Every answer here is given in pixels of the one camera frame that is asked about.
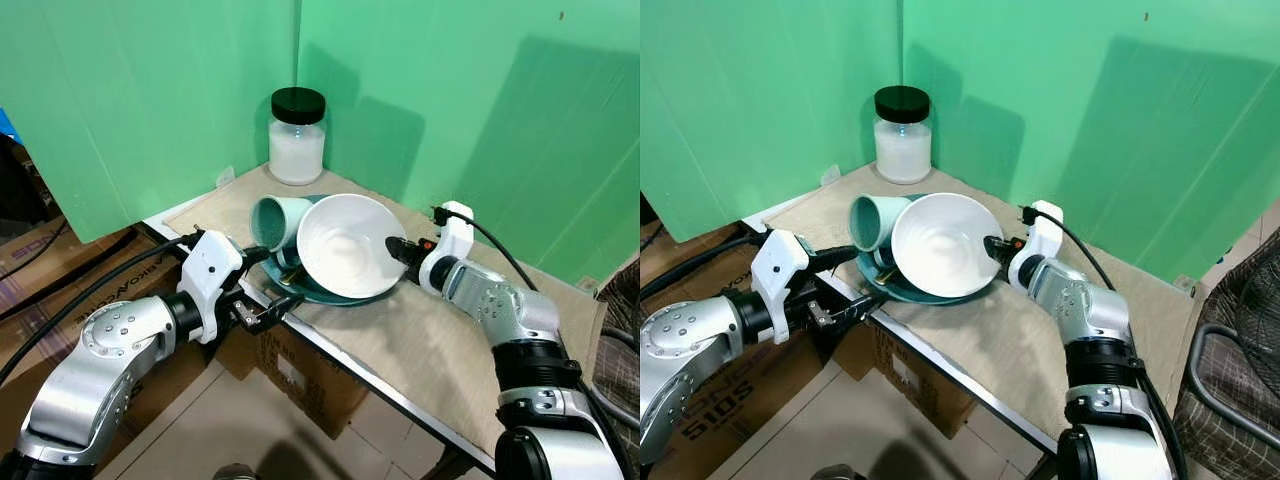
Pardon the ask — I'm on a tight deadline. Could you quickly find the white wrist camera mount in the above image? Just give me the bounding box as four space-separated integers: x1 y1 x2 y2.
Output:
1008 201 1067 293
178 229 245 344
750 228 813 319
418 201 476 297

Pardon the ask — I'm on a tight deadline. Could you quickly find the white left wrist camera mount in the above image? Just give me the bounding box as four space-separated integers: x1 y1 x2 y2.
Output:
750 228 813 319
178 229 245 344

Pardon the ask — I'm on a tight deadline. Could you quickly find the teal ceramic plate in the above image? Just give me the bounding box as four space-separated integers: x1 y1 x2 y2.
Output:
857 193 1003 307
260 193 403 308

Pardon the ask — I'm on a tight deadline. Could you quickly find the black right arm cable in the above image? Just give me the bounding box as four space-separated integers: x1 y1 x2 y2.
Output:
1020 205 1127 291
430 205 542 293

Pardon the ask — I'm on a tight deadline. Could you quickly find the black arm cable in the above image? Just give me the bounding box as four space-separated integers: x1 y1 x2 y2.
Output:
0 228 206 389
430 205 542 293
640 234 767 303
1020 205 1127 291

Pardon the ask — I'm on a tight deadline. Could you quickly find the green backdrop panel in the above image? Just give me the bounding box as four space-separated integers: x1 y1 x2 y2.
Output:
0 0 301 244
297 0 641 293
640 0 906 244
900 0 1280 287

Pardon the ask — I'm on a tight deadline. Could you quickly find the brown cardboard box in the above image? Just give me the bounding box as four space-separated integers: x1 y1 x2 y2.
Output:
0 225 197 333
640 228 767 303
865 318 982 440
215 318 372 442

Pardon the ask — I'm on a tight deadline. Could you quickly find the teal ceramic mug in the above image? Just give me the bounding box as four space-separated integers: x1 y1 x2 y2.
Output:
849 194 914 253
249 195 317 252

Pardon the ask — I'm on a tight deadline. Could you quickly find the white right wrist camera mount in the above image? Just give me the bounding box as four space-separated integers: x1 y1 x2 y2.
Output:
1008 201 1067 293
418 201 476 297

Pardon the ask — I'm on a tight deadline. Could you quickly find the white ceramic bowl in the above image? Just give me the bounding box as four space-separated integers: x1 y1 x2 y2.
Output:
890 193 1006 299
297 194 408 300

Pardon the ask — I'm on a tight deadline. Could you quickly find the glass jar with black lid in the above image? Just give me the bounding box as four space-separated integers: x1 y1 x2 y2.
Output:
873 85 933 185
268 87 328 187

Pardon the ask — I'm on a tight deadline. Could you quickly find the checked fabric chair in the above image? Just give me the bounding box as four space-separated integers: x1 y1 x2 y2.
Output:
1174 228 1280 480
590 258 641 433

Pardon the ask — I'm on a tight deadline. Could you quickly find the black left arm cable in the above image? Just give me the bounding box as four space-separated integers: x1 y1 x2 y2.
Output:
640 234 767 303
0 228 206 389

